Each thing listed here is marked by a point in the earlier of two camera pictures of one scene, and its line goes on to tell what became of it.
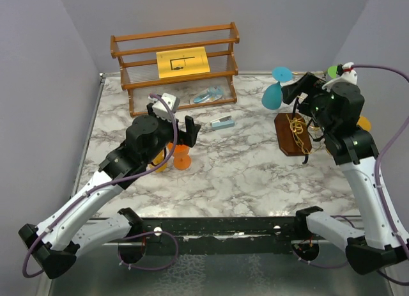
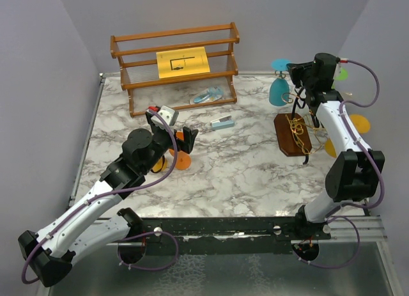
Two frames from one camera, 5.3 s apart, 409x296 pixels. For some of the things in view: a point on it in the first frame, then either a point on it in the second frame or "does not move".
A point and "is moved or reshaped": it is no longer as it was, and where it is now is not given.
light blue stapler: [225, 121] does not move
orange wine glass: [181, 160] does not move
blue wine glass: [271, 96] is moved or reshaped
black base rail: [220, 236] does not move
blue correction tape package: [211, 94] does not move
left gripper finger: [150, 109] -> [148, 114]
